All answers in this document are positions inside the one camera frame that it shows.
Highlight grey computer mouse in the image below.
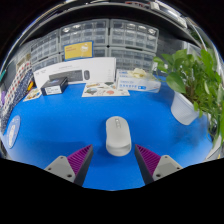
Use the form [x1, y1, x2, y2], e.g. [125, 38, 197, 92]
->
[105, 115, 133, 157]

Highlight round blue cloud-print mouse pad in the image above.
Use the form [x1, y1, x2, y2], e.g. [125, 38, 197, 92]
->
[5, 114, 22, 150]

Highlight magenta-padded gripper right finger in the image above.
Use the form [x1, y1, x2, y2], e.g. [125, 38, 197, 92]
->
[134, 144, 184, 185]

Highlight long white keyboard box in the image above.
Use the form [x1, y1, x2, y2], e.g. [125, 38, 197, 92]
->
[33, 57, 118, 90]

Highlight small black box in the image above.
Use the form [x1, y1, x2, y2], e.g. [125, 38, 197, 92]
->
[40, 76, 69, 97]

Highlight blue and white glove box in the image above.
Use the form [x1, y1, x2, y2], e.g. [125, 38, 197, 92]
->
[115, 68, 162, 94]

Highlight green plant in white pot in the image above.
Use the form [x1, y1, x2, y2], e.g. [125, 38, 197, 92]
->
[153, 48, 224, 148]

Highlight yellow and blue box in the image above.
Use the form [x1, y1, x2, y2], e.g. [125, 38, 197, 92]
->
[63, 40, 94, 62]

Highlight red and blue checkered cloth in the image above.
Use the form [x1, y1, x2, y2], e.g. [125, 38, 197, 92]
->
[3, 61, 32, 103]

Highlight cream disposable gloves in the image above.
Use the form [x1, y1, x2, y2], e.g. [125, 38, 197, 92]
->
[128, 67, 148, 80]

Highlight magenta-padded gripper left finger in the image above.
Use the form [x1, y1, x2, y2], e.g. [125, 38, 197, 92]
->
[44, 144, 94, 187]

